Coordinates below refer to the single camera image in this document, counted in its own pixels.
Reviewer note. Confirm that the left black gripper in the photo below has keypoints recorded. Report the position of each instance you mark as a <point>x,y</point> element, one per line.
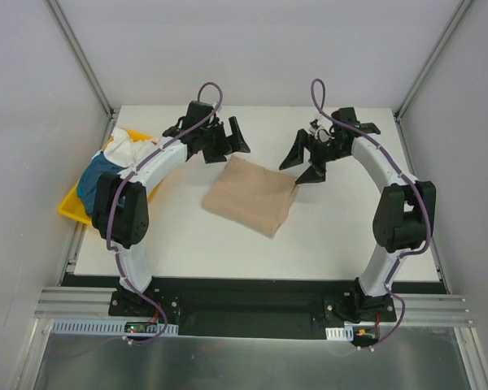
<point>221,143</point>

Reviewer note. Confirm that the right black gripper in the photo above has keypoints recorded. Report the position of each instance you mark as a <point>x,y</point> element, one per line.
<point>315,151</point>

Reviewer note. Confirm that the beige t-shirt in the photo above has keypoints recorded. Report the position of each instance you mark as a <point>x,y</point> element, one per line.
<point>252,196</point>

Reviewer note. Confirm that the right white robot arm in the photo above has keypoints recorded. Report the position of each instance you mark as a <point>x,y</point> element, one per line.
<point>404,218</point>

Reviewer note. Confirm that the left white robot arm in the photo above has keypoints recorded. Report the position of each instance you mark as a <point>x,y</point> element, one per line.
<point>120,212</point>

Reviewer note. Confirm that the white t-shirt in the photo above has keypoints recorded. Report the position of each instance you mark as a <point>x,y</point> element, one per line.
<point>123,151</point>

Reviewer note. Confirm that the blue t-shirt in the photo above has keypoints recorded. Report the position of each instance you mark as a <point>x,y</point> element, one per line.
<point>87,185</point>

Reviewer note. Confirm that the yellow plastic tray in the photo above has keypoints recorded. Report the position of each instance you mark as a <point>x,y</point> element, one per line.
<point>71,205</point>

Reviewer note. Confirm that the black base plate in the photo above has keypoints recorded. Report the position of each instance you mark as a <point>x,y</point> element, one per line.
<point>253,308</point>

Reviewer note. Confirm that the right grey cable duct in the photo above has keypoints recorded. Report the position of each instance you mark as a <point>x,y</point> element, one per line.
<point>345,333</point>

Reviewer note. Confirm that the grey cable duct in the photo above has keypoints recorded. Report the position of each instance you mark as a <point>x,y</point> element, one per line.
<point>345,333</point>
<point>97,327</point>

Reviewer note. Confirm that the aluminium frame rail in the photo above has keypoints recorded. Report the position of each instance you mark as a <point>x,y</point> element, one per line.
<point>422,310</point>

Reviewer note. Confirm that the left grey cable duct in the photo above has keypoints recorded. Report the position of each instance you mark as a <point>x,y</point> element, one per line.
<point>97,327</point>

